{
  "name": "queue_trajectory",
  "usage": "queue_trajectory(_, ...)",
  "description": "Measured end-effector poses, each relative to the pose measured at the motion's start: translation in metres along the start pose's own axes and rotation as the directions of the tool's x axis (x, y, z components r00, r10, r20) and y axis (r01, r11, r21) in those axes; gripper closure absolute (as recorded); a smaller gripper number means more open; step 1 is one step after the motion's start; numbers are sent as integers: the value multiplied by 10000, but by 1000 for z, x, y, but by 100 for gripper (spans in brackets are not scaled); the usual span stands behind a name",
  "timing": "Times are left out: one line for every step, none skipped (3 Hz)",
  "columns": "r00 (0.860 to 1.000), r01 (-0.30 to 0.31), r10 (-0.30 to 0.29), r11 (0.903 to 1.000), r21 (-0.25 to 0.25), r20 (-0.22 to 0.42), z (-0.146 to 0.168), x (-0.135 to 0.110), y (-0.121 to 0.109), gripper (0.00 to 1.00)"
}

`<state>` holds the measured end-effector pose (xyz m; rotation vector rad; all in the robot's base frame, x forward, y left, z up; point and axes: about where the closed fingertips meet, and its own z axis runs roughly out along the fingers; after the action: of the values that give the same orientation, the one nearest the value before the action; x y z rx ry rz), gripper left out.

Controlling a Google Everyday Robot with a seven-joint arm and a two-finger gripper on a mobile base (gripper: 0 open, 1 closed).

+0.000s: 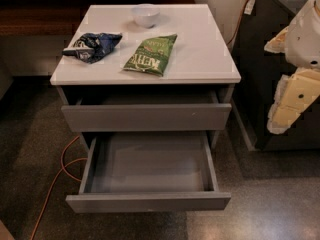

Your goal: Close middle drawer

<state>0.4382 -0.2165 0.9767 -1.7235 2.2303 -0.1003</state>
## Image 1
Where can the grey top drawer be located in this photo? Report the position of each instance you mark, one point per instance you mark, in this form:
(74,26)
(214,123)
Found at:
(165,111)

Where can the blue crumpled chip bag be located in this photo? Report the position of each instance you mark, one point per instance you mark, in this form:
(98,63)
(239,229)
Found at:
(91,48)

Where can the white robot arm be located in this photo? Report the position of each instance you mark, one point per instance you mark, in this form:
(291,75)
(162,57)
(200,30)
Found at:
(307,20)

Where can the white gripper with foam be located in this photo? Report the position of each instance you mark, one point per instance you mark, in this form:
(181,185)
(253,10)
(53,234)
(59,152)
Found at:
(302,45)

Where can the green chip bag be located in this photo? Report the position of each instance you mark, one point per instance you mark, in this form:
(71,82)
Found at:
(152,55)

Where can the white bowl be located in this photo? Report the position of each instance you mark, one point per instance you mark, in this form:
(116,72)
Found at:
(145,15)

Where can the dark grey bin cabinet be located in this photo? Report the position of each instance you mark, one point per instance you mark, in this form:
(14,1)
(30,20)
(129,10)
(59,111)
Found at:
(260,72)

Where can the grey drawer cabinet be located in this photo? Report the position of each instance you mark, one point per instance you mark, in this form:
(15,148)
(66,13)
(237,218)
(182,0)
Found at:
(199,60)

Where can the grey drawer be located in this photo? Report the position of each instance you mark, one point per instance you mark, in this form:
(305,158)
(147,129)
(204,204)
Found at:
(165,111)
(149,172)

